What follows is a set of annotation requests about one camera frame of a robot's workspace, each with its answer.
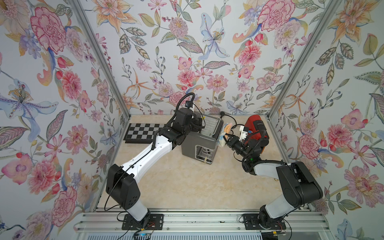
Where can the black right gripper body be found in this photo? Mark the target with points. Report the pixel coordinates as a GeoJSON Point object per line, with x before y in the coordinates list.
{"type": "Point", "coordinates": [238, 147]}

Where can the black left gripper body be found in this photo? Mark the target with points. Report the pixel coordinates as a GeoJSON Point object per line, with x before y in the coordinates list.
{"type": "Point", "coordinates": [196, 125]}

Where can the grey steel coffee machine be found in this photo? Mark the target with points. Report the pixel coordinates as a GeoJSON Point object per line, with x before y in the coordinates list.
{"type": "Point", "coordinates": [203, 145]}

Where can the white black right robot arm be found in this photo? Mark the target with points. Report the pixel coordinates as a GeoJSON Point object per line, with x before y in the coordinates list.
{"type": "Point", "coordinates": [298, 185]}

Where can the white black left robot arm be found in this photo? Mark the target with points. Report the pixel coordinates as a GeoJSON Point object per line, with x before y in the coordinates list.
{"type": "Point", "coordinates": [122, 181]}

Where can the red capsule coffee machine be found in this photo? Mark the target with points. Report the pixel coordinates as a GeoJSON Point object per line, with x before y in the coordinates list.
{"type": "Point", "coordinates": [257, 137]}

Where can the black white checkerboard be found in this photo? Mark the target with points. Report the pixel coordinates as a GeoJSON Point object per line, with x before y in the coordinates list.
{"type": "Point", "coordinates": [140, 133]}

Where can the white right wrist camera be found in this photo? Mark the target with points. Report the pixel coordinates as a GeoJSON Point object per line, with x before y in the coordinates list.
{"type": "Point", "coordinates": [244, 132]}

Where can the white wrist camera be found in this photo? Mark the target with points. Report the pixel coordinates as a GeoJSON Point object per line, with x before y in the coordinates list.
{"type": "Point", "coordinates": [189, 105]}
{"type": "Point", "coordinates": [244, 132]}

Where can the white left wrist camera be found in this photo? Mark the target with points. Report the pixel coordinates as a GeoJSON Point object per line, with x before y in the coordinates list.
{"type": "Point", "coordinates": [189, 105]}

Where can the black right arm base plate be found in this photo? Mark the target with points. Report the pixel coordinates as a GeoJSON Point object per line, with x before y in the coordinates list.
{"type": "Point", "coordinates": [255, 222]}

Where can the aluminium front frame rail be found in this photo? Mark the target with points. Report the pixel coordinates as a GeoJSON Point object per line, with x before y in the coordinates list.
{"type": "Point", "coordinates": [211, 221]}

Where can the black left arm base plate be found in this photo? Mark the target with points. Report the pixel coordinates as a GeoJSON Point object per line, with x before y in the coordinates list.
{"type": "Point", "coordinates": [149, 222]}

